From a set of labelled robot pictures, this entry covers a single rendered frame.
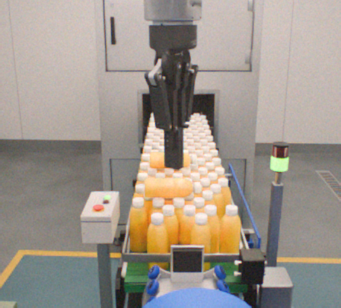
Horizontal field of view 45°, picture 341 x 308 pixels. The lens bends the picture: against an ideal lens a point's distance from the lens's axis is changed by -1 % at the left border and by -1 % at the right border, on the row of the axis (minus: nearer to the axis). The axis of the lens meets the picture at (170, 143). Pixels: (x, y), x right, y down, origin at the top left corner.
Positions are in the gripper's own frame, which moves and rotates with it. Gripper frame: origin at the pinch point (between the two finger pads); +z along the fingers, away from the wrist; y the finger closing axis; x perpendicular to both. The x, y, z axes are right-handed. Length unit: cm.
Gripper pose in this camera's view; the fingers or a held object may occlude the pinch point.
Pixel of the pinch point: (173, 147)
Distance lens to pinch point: 69.8
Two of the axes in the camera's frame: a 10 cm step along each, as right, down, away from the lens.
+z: 0.1, 9.5, 3.0
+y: 5.3, -2.6, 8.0
